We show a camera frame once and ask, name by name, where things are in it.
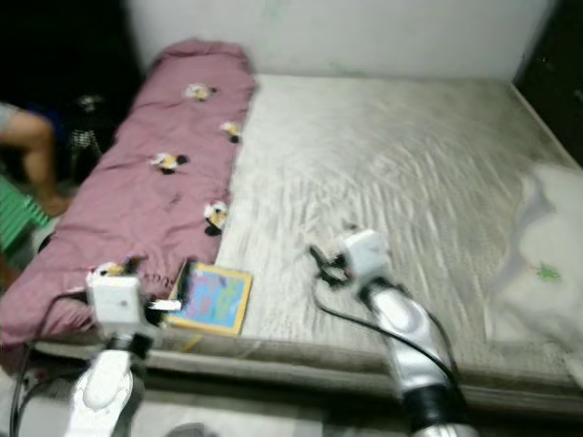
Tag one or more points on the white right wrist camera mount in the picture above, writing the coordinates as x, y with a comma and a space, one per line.
366, 258

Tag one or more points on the green plastic stool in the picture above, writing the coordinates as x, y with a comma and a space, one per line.
20, 218

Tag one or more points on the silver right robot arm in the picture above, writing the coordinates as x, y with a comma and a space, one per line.
405, 337

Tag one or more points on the grey bed base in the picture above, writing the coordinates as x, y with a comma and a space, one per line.
310, 375

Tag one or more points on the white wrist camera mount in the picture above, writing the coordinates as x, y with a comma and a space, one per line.
114, 300
366, 258

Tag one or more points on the person in grey shorts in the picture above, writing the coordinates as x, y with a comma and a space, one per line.
36, 146

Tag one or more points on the white quilted mattress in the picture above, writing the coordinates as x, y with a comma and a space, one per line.
373, 164

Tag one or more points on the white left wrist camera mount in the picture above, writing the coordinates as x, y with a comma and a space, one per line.
114, 300

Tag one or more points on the dark tufted headboard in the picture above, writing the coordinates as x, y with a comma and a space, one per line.
560, 73

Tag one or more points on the white pillow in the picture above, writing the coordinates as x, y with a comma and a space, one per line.
542, 291

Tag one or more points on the blue yellow children's book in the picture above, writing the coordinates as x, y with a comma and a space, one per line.
219, 300

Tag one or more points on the purple blanket with cartoon print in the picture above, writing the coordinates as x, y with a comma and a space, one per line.
146, 182

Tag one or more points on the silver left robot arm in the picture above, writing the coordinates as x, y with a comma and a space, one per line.
100, 391

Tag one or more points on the black bag with white print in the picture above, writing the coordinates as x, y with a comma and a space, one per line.
86, 141

